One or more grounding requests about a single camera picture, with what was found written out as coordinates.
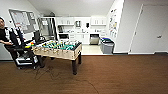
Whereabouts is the plain white door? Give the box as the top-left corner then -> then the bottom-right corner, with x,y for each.
129,3 -> 168,54

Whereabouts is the grey bulletin board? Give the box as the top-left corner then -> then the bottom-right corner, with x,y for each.
8,8 -> 38,34

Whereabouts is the black wall soap dispenser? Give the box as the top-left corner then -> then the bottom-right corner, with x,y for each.
85,22 -> 90,29

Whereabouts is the person in black clothes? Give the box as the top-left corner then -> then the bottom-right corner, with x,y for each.
0,16 -> 21,48

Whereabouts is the black monitor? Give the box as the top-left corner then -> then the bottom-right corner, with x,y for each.
32,29 -> 42,44

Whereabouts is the black floor cable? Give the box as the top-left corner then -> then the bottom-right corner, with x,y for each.
31,64 -> 100,94

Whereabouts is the white wall cabinet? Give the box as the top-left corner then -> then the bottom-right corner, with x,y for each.
56,16 -> 75,27

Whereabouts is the white wall cabinet door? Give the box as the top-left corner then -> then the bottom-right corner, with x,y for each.
90,16 -> 97,27
101,16 -> 108,27
95,16 -> 102,27

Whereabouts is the built-in black microwave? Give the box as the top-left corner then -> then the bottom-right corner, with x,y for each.
58,33 -> 69,40

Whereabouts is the blue plastic bin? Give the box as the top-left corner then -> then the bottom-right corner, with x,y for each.
99,36 -> 114,44

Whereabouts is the white base cabinet door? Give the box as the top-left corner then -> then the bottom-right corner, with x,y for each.
82,33 -> 90,45
75,33 -> 84,45

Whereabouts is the green foosball table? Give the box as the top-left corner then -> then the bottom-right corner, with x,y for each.
32,39 -> 83,76

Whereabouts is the colourful wall poster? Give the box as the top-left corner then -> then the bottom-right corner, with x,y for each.
108,8 -> 119,24

